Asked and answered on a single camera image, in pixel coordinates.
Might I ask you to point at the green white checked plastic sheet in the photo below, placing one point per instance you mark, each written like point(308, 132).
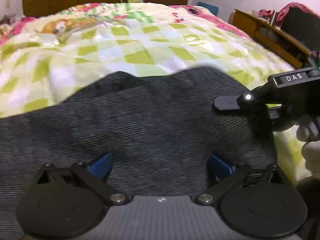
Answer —
point(140, 50)

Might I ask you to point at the small dark item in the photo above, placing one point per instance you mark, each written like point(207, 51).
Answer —
point(192, 10)

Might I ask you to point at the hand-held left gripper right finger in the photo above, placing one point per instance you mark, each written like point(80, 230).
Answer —
point(220, 167)

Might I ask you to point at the blue foam mat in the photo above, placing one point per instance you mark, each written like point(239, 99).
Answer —
point(208, 7)

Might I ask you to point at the person's right hand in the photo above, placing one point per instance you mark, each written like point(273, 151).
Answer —
point(311, 152)

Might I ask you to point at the wooden desk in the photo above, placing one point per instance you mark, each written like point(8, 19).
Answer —
point(270, 35)

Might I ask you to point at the pink cloth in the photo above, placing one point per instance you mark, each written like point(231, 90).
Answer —
point(295, 6)

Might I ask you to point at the green cloth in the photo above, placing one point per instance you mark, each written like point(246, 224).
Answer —
point(130, 0)

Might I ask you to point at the cartoon print quilt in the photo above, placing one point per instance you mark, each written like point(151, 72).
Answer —
point(75, 17)

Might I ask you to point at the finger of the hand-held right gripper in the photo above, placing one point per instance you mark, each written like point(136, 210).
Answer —
point(227, 103)

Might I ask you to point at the black television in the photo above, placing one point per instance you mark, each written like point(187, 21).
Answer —
point(300, 22)

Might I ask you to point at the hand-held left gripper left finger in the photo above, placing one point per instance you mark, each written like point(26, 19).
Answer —
point(101, 165)

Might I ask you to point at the dark grey plaid pants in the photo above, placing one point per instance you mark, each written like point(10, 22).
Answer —
point(150, 130)

